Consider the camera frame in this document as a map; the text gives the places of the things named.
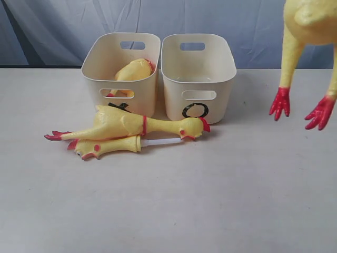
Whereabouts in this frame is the whole yellow rubber chicken back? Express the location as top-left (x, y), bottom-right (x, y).
top-left (44, 105), bottom-right (210, 141)

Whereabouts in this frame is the whole yellow rubber chicken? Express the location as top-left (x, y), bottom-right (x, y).
top-left (44, 105), bottom-right (210, 141)
top-left (269, 0), bottom-right (336, 131)

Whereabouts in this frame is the headless yellow rubber chicken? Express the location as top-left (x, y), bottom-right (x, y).
top-left (106, 58), bottom-right (155, 98)

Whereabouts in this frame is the whole yellow rubber chicken front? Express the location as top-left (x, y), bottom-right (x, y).
top-left (269, 0), bottom-right (336, 131)

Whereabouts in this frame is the cream bin marked O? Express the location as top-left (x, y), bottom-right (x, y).
top-left (161, 34), bottom-right (237, 124)

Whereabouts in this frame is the severed rubber chicken head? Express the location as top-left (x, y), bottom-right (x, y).
top-left (67, 135), bottom-right (183, 160)

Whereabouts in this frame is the cream bin marked X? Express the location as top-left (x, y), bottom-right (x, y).
top-left (81, 32), bottom-right (161, 117)

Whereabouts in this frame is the blue-grey backdrop curtain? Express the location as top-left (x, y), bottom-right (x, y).
top-left (0, 0), bottom-right (337, 70)

